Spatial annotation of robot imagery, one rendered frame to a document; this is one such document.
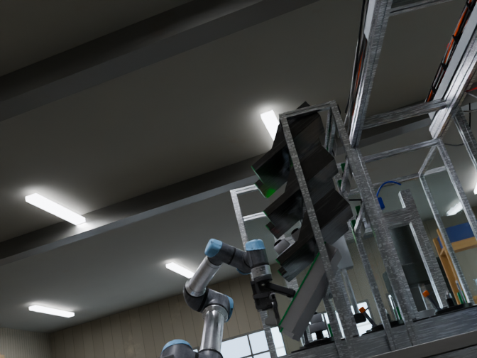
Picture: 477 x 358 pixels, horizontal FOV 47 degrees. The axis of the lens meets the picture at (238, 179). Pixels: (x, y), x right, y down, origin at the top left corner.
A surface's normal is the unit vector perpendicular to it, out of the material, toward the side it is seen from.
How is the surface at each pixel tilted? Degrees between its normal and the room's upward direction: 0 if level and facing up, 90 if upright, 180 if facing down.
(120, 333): 90
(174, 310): 90
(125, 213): 90
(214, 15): 90
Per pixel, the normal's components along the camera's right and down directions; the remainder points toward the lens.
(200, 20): -0.27, -0.33
